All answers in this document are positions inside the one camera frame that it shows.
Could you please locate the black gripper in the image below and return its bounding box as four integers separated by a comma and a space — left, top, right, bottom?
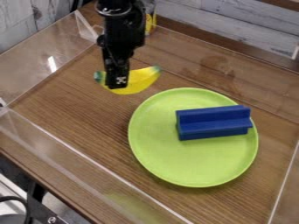
97, 3, 146, 89

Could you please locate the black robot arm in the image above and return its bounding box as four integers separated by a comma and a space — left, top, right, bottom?
97, 0, 146, 89

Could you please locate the yellow toy banana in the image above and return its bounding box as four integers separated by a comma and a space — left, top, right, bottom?
94, 66, 162, 95

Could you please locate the black cable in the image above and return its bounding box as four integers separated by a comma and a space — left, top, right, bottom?
0, 195, 34, 224

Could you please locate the clear acrylic corner bracket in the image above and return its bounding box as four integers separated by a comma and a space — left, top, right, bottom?
75, 10, 103, 43

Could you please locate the green round plate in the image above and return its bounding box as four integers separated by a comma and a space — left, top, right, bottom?
127, 87, 260, 188

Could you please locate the clear acrylic enclosure wall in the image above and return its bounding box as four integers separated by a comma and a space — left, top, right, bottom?
0, 107, 193, 224

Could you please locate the blue plastic block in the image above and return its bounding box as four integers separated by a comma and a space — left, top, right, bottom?
175, 105, 254, 141

